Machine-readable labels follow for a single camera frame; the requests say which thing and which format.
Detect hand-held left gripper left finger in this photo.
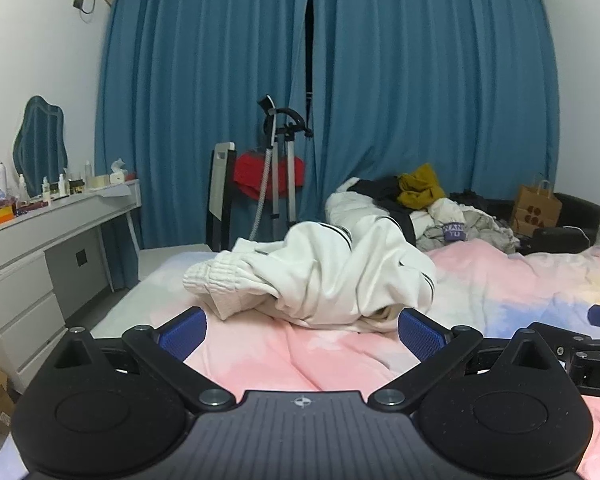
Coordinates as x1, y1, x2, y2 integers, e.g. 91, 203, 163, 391
55, 306, 237, 413

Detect white puffy jacket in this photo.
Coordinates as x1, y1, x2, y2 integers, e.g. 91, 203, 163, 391
325, 177, 416, 241

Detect red garment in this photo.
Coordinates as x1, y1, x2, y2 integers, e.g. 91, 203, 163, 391
232, 149, 306, 201

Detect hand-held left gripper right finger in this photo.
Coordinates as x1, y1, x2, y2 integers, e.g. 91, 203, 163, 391
367, 307, 551, 413

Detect mustard yellow garment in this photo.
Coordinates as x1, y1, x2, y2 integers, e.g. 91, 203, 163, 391
397, 162, 448, 211

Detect white tissue box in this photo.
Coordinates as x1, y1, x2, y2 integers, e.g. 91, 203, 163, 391
108, 156, 129, 185

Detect white pants with black stripes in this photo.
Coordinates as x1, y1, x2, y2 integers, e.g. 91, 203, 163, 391
182, 214, 437, 335

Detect wavy blue-framed mirror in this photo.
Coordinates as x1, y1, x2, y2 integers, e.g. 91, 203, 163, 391
12, 95, 70, 198

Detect pastel tie-dye duvet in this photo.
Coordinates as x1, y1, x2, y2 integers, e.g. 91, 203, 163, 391
0, 237, 600, 480

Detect black garment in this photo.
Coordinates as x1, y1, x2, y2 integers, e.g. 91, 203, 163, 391
347, 176, 417, 242

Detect grey crumpled garment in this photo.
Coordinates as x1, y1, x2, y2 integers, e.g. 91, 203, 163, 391
415, 207, 522, 257

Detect dark crumpled cloth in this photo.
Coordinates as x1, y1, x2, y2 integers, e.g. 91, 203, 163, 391
449, 188, 512, 217

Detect cream garment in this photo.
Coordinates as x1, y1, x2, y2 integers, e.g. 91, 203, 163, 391
426, 197, 467, 227

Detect blue curtain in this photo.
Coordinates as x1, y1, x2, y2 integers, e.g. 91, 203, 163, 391
305, 0, 561, 221
94, 0, 313, 251

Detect grey steamer hose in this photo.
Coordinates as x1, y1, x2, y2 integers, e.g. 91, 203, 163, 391
249, 94, 281, 241

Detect brown paper bag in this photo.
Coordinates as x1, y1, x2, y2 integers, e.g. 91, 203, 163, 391
511, 174, 563, 237

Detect white dressing desk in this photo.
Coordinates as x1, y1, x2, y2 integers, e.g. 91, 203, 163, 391
0, 179, 142, 393

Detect black chair with white backrest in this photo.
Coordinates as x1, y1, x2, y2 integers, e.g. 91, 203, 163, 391
205, 141, 238, 253

